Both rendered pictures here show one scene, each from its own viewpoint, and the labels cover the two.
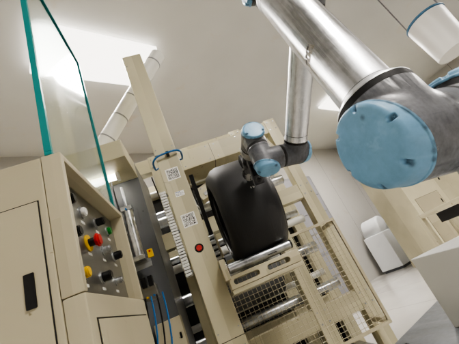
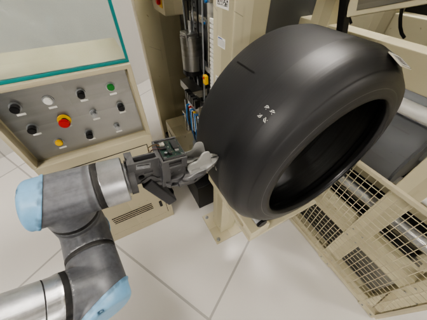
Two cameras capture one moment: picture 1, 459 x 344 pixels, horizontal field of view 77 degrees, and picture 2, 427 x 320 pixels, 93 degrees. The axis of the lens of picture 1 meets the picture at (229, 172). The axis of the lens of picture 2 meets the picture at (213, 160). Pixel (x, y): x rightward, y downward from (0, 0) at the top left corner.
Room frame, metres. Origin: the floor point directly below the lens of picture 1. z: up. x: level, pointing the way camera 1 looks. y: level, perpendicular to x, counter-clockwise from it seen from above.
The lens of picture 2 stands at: (1.25, -0.41, 1.60)
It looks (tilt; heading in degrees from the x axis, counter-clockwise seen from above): 47 degrees down; 74
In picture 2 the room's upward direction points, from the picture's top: straight up
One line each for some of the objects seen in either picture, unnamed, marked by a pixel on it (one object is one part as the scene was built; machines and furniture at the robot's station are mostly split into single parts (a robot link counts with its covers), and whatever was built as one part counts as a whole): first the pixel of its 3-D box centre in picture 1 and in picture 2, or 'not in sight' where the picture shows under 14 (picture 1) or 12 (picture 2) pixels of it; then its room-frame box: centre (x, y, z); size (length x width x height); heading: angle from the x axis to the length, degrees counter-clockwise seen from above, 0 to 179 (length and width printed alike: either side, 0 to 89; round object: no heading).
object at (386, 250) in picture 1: (384, 242); not in sight; (7.49, -2.68, 0.61); 0.64 x 0.53 x 1.23; 132
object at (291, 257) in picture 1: (263, 269); (235, 197); (1.48, 0.04, 0.84); 0.36 x 0.09 x 0.06; 102
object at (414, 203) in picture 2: (299, 293); (333, 213); (1.98, -0.09, 0.65); 0.90 x 0.02 x 0.70; 102
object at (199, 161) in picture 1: (220, 155); not in sight; (1.93, 0.01, 1.71); 0.61 x 0.25 x 0.15; 102
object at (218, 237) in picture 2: not in sight; (223, 222); (1.54, 0.31, 0.01); 0.27 x 0.27 x 0.02; 12
